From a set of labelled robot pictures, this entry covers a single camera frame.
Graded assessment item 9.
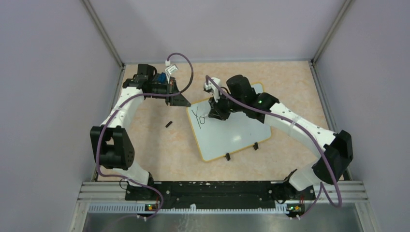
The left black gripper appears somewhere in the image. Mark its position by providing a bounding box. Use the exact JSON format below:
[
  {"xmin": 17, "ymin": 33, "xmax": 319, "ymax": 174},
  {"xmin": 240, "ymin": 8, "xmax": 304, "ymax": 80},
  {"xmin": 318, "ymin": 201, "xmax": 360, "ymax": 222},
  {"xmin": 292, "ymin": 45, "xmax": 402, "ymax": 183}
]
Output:
[{"xmin": 147, "ymin": 79, "xmax": 190, "ymax": 106}]

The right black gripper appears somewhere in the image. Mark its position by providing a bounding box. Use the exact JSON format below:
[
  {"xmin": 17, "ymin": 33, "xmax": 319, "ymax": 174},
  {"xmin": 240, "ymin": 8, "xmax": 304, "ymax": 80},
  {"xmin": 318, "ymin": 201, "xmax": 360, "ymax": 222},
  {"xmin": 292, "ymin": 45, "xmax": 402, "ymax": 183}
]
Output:
[{"xmin": 209, "ymin": 89, "xmax": 245, "ymax": 121}]

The yellow framed whiteboard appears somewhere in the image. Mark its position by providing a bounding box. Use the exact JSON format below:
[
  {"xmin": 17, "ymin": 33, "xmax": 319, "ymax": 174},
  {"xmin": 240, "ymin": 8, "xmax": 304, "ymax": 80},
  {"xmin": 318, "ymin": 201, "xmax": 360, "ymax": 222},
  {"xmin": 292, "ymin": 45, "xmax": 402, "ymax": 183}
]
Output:
[{"xmin": 186, "ymin": 99, "xmax": 272, "ymax": 162}]

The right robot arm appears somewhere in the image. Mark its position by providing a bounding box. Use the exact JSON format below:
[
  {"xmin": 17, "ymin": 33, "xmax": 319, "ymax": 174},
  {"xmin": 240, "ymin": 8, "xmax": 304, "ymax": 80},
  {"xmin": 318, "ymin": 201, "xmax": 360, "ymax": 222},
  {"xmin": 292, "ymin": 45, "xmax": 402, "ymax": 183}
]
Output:
[{"xmin": 204, "ymin": 75, "xmax": 353, "ymax": 207}]

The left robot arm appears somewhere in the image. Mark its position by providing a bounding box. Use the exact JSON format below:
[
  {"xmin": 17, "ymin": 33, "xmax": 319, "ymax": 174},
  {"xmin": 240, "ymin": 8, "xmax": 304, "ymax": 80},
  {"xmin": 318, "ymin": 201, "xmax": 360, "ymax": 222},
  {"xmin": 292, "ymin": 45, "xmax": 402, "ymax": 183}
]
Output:
[{"xmin": 90, "ymin": 62, "xmax": 191, "ymax": 200}]

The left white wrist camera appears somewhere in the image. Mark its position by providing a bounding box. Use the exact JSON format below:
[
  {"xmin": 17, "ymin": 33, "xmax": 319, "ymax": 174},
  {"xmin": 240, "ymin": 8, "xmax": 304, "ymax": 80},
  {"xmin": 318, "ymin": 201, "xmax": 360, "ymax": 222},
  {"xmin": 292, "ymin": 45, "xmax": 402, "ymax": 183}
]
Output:
[{"xmin": 165, "ymin": 60, "xmax": 178, "ymax": 76}]

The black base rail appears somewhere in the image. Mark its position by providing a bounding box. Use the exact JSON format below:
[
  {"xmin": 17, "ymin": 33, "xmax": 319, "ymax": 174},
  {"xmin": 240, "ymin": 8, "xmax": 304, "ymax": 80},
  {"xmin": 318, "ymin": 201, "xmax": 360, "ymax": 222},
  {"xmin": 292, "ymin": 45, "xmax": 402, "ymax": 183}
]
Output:
[{"xmin": 125, "ymin": 181, "xmax": 316, "ymax": 209}]

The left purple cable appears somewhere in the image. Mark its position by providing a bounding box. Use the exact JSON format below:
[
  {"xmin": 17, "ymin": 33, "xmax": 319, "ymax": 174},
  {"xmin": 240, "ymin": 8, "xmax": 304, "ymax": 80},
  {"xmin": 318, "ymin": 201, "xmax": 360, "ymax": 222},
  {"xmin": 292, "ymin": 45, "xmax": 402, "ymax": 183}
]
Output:
[{"xmin": 95, "ymin": 52, "xmax": 195, "ymax": 221}]

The white cable duct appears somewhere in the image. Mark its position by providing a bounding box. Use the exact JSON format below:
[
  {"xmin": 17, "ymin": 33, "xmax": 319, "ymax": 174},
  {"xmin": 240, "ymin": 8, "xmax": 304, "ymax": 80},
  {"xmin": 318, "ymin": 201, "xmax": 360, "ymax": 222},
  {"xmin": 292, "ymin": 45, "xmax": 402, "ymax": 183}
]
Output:
[{"xmin": 88, "ymin": 203, "xmax": 289, "ymax": 214}]

